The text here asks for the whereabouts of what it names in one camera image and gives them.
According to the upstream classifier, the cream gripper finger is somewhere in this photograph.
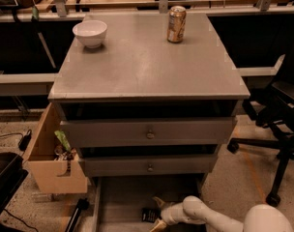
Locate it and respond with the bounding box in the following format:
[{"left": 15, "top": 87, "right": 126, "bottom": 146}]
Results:
[
  {"left": 150, "top": 219, "right": 167, "bottom": 232},
  {"left": 153, "top": 196, "right": 168, "bottom": 209}
]

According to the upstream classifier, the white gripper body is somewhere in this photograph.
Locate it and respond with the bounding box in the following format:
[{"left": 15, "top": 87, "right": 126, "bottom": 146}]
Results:
[{"left": 161, "top": 203, "right": 185, "bottom": 225}]

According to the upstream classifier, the black rxbar chocolate wrapper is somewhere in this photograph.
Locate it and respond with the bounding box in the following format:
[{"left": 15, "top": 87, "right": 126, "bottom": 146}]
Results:
[{"left": 141, "top": 208, "right": 161, "bottom": 223}]

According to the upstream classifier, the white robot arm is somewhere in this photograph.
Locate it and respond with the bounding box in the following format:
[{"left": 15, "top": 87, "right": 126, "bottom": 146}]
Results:
[{"left": 150, "top": 195, "right": 294, "bottom": 232}]

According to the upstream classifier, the grey open bottom drawer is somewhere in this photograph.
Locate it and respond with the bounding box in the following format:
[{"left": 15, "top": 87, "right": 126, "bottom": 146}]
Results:
[{"left": 94, "top": 174, "right": 206, "bottom": 232}]

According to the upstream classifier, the grey middle drawer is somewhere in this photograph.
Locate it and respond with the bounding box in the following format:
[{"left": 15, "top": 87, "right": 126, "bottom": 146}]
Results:
[{"left": 79, "top": 155, "right": 218, "bottom": 177}]

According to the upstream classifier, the grey upper drawer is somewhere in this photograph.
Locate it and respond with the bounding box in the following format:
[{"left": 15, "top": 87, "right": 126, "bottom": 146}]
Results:
[{"left": 60, "top": 117, "right": 236, "bottom": 148}]

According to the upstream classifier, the grey drawer cabinet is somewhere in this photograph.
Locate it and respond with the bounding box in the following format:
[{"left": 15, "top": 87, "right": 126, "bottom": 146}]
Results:
[{"left": 48, "top": 12, "right": 251, "bottom": 232}]

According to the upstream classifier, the black stand leg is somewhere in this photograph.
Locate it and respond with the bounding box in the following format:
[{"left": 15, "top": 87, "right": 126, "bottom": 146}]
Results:
[{"left": 65, "top": 198, "right": 90, "bottom": 232}]

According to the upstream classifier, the cardboard box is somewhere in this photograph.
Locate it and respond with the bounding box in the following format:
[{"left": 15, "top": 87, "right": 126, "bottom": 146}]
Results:
[{"left": 25, "top": 103, "right": 88, "bottom": 194}]

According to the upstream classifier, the green snack packet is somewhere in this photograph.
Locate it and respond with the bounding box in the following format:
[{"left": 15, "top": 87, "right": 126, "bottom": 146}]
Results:
[{"left": 54, "top": 130, "right": 71, "bottom": 152}]

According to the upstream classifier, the black power adapter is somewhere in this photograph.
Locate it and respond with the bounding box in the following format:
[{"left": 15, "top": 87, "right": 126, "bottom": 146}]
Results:
[{"left": 18, "top": 130, "right": 32, "bottom": 151}]

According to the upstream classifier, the black office chair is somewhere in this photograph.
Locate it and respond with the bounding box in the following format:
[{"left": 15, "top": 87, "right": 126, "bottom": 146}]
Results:
[{"left": 226, "top": 3, "right": 294, "bottom": 208}]

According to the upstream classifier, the black bin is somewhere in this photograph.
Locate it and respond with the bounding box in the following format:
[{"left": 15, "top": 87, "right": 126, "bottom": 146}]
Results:
[{"left": 0, "top": 152, "right": 28, "bottom": 214}]

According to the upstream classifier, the white ceramic bowl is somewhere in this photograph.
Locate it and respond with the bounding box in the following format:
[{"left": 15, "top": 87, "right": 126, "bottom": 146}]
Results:
[{"left": 73, "top": 20, "right": 107, "bottom": 48}]

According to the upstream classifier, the gold soda can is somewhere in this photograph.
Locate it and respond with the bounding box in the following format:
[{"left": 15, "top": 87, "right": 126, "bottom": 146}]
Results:
[{"left": 167, "top": 6, "right": 187, "bottom": 44}]

